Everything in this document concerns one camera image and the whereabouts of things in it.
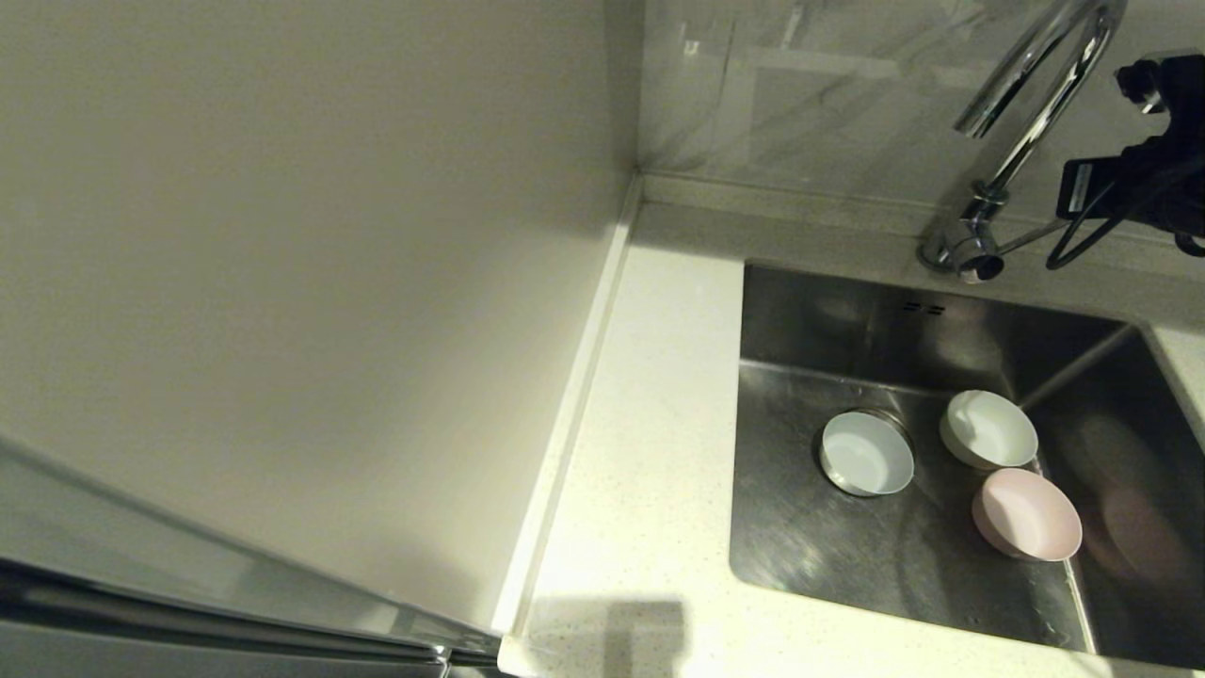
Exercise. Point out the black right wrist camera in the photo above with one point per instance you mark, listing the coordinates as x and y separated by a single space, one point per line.
1090 188

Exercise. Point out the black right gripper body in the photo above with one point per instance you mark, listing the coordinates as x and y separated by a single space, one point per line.
1172 169

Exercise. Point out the light blue bowl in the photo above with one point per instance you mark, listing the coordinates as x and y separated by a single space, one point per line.
866 457

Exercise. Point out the round metal drain strainer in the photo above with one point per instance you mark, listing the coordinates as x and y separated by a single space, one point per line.
897 417

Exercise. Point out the stainless steel sink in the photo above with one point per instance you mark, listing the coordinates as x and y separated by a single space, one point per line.
828 556

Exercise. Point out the pink bowl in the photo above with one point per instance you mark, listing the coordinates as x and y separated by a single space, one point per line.
1026 513

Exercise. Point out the stainless steel appliance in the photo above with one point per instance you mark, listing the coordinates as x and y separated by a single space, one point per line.
141 584

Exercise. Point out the chrome gooseneck faucet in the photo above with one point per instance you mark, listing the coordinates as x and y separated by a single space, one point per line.
1036 122

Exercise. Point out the pale green bowl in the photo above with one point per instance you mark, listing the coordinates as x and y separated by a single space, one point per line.
988 428

